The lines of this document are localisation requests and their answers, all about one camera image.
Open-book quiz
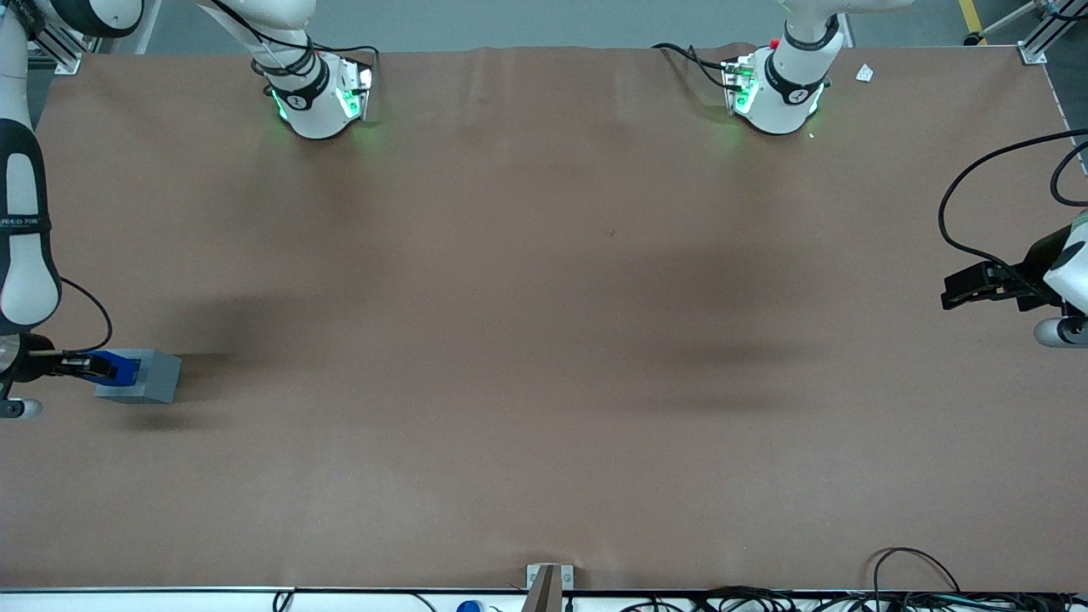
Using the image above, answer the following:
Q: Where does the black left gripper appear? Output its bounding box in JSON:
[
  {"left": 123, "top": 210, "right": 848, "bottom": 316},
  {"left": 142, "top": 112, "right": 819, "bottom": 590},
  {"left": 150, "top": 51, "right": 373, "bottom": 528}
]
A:
[{"left": 940, "top": 226, "right": 1074, "bottom": 312}]

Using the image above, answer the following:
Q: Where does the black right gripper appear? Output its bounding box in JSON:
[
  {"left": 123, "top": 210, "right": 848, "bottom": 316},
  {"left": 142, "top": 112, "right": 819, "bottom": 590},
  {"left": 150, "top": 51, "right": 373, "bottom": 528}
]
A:
[{"left": 7, "top": 334, "right": 121, "bottom": 384}]

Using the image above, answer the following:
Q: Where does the blue plastic part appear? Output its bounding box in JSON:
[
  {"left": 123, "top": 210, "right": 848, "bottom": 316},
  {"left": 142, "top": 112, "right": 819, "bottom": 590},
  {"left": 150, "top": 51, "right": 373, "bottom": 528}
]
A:
[{"left": 84, "top": 348, "right": 143, "bottom": 385}]

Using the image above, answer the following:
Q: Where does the gray square base block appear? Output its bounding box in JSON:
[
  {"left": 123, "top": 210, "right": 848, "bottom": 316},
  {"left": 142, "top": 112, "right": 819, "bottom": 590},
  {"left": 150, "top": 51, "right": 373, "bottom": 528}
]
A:
[{"left": 93, "top": 348, "right": 184, "bottom": 404}]

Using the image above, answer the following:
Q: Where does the metal stand leg black foot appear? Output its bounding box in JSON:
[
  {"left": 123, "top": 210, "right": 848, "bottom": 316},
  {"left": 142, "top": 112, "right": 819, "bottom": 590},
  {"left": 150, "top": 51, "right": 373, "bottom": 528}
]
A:
[{"left": 962, "top": 0, "right": 1051, "bottom": 47}]

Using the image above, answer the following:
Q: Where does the brown table mat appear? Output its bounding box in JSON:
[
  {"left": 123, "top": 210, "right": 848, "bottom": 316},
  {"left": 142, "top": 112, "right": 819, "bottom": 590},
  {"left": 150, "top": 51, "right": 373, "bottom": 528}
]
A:
[{"left": 0, "top": 44, "right": 1088, "bottom": 593}]

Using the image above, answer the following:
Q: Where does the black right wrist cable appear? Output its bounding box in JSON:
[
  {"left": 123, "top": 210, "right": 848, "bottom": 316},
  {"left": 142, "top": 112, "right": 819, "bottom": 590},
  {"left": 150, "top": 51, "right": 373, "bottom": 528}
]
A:
[{"left": 56, "top": 277, "right": 115, "bottom": 356}]

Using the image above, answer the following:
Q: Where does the long black left wrist cable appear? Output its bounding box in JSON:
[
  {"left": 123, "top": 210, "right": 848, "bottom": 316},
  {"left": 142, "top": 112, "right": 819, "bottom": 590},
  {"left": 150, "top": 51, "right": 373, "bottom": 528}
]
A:
[{"left": 938, "top": 127, "right": 1088, "bottom": 277}]

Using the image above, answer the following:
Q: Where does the short black looped cable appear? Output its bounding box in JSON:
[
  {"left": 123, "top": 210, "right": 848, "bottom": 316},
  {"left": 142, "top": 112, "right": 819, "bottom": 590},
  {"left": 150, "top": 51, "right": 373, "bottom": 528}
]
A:
[{"left": 1050, "top": 140, "right": 1088, "bottom": 207}]

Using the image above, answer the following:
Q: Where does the aluminium frame post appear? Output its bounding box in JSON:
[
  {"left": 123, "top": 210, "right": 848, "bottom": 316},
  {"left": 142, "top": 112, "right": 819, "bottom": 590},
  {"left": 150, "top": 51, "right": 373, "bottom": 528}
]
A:
[
  {"left": 21, "top": 0, "right": 161, "bottom": 77},
  {"left": 1017, "top": 0, "right": 1088, "bottom": 67}
]

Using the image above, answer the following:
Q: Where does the white table edge rail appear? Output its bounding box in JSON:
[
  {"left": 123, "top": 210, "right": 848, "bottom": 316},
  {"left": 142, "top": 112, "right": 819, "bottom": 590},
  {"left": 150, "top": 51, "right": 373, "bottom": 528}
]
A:
[{"left": 0, "top": 588, "right": 1088, "bottom": 612}]

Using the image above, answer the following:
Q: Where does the black arched floor cable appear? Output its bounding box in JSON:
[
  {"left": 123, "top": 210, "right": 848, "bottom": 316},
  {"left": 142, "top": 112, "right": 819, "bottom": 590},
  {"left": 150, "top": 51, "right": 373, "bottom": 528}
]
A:
[{"left": 869, "top": 547, "right": 963, "bottom": 594}]

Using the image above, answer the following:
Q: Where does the black left arm base cable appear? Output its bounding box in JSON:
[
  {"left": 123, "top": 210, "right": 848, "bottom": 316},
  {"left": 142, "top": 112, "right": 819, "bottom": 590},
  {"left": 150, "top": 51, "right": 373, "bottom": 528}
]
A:
[{"left": 651, "top": 42, "right": 734, "bottom": 91}]

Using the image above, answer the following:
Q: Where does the black arm base cable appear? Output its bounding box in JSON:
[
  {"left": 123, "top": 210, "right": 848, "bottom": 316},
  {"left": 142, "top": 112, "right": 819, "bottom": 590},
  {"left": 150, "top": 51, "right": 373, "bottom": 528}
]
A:
[
  {"left": 302, "top": 28, "right": 382, "bottom": 69},
  {"left": 651, "top": 42, "right": 734, "bottom": 91}
]

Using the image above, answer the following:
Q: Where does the tangled black cable bundle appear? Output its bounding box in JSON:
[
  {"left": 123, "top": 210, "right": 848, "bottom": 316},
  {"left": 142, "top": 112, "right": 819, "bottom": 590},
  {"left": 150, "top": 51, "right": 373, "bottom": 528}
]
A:
[{"left": 619, "top": 585, "right": 1088, "bottom": 612}]

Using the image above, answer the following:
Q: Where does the black right arm base cable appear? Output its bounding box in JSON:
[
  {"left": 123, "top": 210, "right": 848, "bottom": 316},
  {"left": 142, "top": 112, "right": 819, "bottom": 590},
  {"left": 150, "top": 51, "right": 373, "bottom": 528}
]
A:
[{"left": 302, "top": 28, "right": 382, "bottom": 69}]

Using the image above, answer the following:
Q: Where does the grey metal edge bracket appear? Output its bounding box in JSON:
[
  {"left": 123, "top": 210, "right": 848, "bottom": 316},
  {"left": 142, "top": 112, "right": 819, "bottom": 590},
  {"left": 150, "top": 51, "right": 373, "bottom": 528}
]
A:
[{"left": 525, "top": 563, "right": 575, "bottom": 592}]

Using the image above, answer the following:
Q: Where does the brown upright post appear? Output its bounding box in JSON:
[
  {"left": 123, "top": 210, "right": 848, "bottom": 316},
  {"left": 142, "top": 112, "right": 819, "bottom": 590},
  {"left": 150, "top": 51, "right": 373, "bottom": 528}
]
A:
[{"left": 522, "top": 565, "right": 564, "bottom": 612}]

